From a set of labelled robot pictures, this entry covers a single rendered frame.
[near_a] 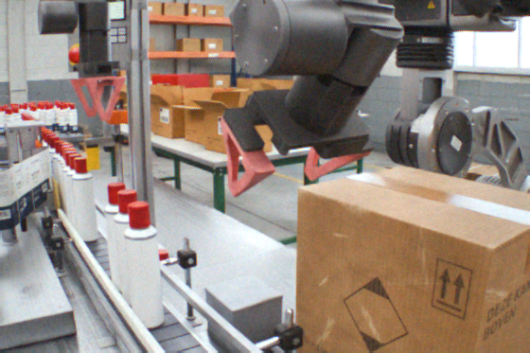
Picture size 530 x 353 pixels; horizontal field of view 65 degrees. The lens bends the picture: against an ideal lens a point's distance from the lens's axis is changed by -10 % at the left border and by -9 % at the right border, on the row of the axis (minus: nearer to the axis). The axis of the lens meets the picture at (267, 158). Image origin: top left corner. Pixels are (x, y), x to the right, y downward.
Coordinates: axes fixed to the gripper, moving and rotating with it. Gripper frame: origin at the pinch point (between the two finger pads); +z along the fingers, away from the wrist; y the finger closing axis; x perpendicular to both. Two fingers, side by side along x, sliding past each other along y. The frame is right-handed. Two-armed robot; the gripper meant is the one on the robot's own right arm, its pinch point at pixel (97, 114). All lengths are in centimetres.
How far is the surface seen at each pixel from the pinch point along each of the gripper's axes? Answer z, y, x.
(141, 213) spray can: 13.6, 19.0, 0.5
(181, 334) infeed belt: 33.2, 23.1, 3.4
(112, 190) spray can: 13.3, 4.2, 0.4
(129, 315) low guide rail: 29.6, 19.2, -3.4
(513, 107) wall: 36, -179, 545
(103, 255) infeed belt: 32.8, -15.4, 2.3
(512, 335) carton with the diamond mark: 24, 63, 28
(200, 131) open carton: 33, -195, 120
